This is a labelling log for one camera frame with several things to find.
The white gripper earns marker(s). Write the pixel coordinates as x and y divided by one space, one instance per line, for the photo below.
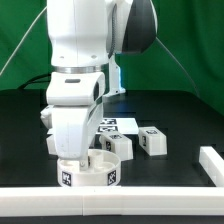
71 146

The white round stool seat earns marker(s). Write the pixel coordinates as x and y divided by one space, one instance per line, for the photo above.
104 170

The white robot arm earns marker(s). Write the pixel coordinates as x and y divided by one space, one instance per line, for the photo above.
84 35

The white marker sheet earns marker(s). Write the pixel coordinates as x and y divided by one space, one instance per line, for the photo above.
126 126

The white front barrier rail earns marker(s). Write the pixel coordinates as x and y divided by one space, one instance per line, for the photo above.
62 201

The white barrier rail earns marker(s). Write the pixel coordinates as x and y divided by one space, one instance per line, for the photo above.
213 164
62 201

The white right barrier rail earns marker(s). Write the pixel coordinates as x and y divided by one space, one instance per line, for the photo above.
213 164

